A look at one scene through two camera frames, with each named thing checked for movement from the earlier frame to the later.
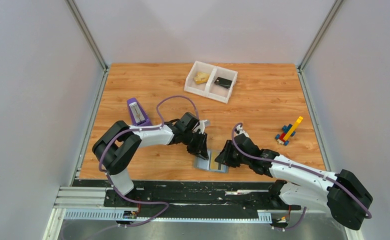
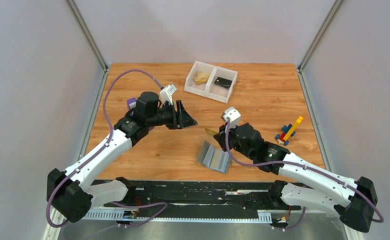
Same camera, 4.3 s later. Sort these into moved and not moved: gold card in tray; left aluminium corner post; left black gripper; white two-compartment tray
Moved: left black gripper
Not moved: white two-compartment tray; gold card in tray; left aluminium corner post
